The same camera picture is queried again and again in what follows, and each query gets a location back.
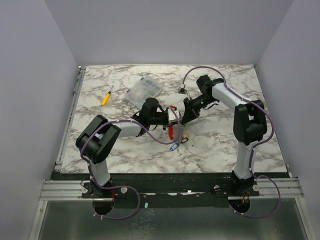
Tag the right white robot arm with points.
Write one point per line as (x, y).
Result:
(249, 122)

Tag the keyring bunch with tags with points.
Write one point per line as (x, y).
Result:
(175, 132)

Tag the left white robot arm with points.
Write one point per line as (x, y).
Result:
(98, 138)

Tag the clear plastic organizer box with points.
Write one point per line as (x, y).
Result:
(147, 87)

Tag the aluminium rail frame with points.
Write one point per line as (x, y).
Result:
(272, 190)

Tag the yellow black screwdriver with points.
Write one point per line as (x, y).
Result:
(106, 98)

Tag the black key tag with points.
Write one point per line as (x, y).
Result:
(184, 140)

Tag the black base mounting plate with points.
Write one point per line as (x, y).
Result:
(170, 190)

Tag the blue key tag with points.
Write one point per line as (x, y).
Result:
(174, 147)

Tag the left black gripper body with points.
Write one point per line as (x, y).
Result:
(159, 119)

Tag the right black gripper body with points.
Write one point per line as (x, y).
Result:
(188, 110)

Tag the yellow key tag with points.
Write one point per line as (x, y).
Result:
(185, 136)

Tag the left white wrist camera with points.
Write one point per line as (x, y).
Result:
(173, 114)

